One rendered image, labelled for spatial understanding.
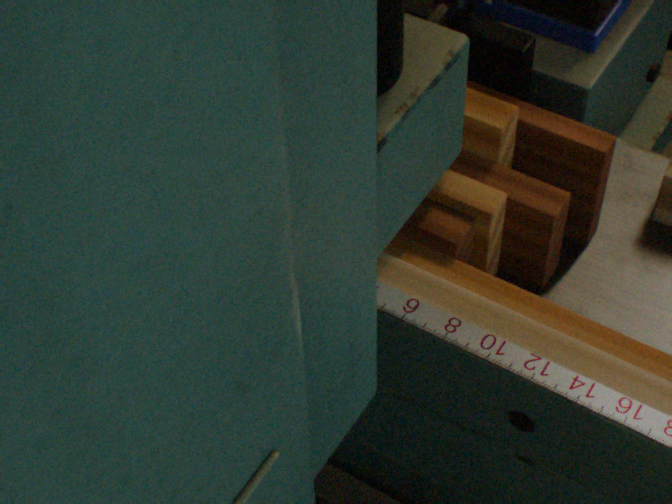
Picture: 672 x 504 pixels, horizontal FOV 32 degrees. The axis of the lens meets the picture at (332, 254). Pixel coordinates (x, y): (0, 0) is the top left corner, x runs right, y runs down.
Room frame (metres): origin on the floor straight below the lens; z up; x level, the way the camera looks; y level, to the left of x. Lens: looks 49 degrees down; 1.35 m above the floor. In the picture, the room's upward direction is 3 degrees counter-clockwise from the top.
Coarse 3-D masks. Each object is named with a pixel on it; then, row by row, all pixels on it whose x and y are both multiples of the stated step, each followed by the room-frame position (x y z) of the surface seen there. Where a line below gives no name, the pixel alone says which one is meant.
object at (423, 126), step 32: (416, 32) 0.39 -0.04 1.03; (448, 32) 0.39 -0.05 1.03; (416, 64) 0.37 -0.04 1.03; (448, 64) 0.37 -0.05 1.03; (384, 96) 0.35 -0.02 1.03; (416, 96) 0.35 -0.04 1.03; (448, 96) 0.37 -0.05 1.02; (384, 128) 0.33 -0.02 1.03; (416, 128) 0.35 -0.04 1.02; (448, 128) 0.37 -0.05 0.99; (384, 160) 0.33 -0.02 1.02; (416, 160) 0.35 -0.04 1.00; (448, 160) 0.37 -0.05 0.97; (384, 192) 0.33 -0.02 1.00; (416, 192) 0.35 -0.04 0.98; (384, 224) 0.33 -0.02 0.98
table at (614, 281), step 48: (624, 144) 0.45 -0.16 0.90; (624, 192) 0.42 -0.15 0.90; (624, 240) 0.38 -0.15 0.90; (528, 288) 0.36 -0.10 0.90; (576, 288) 0.35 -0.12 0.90; (624, 288) 0.35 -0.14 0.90; (384, 432) 0.30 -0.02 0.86; (432, 432) 0.29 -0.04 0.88; (480, 480) 0.27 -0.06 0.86; (528, 480) 0.26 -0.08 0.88
